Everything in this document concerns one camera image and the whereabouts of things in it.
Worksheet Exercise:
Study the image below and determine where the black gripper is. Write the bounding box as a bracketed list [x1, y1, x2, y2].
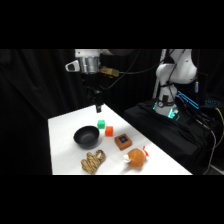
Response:
[83, 73, 104, 113]

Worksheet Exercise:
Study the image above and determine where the brown potato toy with tags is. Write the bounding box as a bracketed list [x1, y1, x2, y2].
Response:
[122, 145, 150, 170]

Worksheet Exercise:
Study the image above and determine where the black bowl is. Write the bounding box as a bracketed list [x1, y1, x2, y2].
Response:
[73, 125, 101, 150]

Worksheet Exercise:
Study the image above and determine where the green cube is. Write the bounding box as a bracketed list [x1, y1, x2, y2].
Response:
[96, 119, 107, 130]

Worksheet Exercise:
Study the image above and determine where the orange cube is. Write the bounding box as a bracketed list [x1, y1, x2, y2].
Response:
[104, 125, 115, 138]

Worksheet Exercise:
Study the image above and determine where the brown box with blue square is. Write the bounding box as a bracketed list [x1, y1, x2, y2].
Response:
[113, 133, 133, 152]

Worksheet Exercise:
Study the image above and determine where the striped tiger plush toy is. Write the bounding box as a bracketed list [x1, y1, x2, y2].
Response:
[80, 149, 107, 175]

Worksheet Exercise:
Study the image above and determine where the black curtain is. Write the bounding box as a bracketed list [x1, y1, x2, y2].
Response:
[0, 49, 224, 175]

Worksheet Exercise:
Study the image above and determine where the black cloth covered stand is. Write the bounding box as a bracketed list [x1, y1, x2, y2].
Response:
[122, 98, 221, 175]

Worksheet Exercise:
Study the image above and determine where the blue lit control box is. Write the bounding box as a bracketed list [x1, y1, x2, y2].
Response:
[175, 89, 202, 112]

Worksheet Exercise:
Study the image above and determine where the blue lit keyboard device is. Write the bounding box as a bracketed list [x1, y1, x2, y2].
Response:
[203, 97, 222, 108]

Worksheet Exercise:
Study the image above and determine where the yellowish wrist camera box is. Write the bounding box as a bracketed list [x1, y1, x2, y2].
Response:
[99, 66, 120, 79]

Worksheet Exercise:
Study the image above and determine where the yellow cable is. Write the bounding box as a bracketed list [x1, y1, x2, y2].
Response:
[213, 106, 224, 142]

